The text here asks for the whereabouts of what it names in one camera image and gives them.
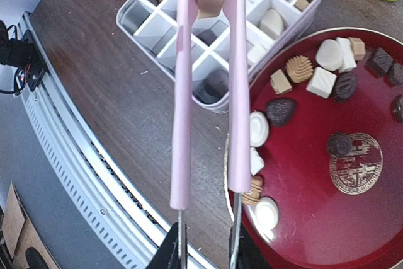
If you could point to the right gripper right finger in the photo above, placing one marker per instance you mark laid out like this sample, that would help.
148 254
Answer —
249 255

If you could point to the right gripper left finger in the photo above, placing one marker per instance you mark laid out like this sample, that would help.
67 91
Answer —
173 252

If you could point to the pink metal tongs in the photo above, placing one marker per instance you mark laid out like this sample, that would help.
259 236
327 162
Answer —
238 170

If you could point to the white oval chocolate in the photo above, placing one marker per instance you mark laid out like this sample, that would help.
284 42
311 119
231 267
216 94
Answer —
272 24

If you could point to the white round swirl chocolate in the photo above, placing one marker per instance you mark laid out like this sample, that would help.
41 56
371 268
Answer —
267 213

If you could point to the tan striped chocolate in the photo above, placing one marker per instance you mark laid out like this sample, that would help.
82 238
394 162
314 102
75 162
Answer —
253 195

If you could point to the dark swirl chocolate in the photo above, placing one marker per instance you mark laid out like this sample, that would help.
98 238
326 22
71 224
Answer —
339 144

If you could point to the dark heart chocolate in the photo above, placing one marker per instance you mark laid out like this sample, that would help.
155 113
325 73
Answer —
279 111

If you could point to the dark leaf chocolate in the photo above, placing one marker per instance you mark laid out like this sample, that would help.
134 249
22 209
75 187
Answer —
345 86

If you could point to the round red tray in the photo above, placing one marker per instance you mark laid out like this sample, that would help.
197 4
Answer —
335 212

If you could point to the silver divided tin box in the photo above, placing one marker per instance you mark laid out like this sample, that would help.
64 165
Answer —
151 24

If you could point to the metal front rail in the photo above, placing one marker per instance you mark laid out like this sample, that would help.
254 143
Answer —
118 213

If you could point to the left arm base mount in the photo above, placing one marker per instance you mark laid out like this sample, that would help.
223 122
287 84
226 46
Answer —
24 55

